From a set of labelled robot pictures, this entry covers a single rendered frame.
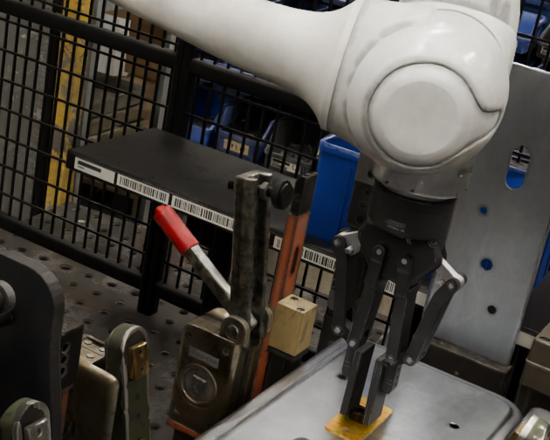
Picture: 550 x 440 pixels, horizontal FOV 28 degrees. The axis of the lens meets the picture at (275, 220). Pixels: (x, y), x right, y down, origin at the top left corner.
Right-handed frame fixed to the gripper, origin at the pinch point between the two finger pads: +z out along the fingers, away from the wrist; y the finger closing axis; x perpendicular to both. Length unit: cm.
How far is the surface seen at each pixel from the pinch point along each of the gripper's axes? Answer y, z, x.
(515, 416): 11.1, 5.7, 16.6
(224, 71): -54, -10, 55
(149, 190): -49, 4, 32
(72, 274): -79, 35, 57
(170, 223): -24.2, -8.3, -0.9
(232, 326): -14.1, -1.2, -2.7
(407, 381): -0.4, 5.4, 13.6
